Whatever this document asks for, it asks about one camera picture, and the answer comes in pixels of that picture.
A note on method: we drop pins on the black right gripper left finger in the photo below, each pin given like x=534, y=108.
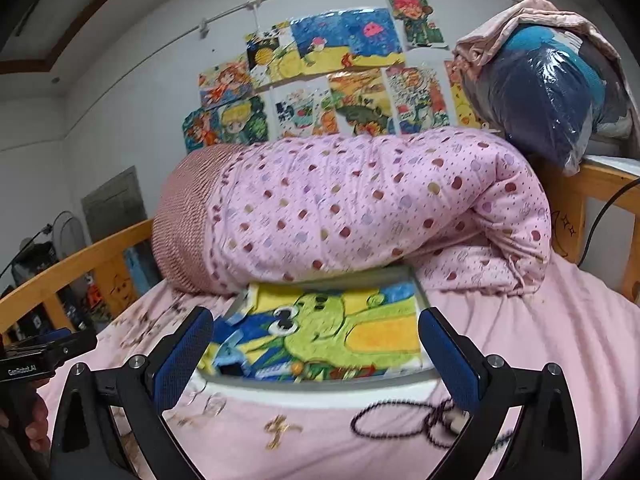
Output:
x=86, y=441

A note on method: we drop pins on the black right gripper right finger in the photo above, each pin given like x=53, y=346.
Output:
x=545, y=441

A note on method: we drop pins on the person's left hand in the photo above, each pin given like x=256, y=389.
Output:
x=38, y=422

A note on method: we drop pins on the silver hair clip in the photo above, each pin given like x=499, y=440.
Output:
x=455, y=421

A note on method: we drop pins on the light blue kids smartwatch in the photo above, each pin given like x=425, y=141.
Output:
x=230, y=360

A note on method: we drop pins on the pink bed sheet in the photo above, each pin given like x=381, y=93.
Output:
x=574, y=320

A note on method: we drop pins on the standing fan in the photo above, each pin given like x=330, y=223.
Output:
x=53, y=243

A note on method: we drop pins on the green cartoon drawing paper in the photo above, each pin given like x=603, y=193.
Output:
x=330, y=332

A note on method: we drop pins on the grey shallow box tray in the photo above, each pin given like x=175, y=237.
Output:
x=325, y=339

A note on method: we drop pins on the pink apple print quilt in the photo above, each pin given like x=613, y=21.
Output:
x=459, y=205

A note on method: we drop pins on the plastic bagged blue bedding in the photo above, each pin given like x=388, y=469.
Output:
x=549, y=92

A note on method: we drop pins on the pink cloth on bag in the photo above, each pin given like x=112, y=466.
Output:
x=477, y=48

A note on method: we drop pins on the yellow wooden bed frame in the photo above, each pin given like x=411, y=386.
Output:
x=614, y=180

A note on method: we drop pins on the children's drawings on wall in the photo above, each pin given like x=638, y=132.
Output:
x=342, y=71

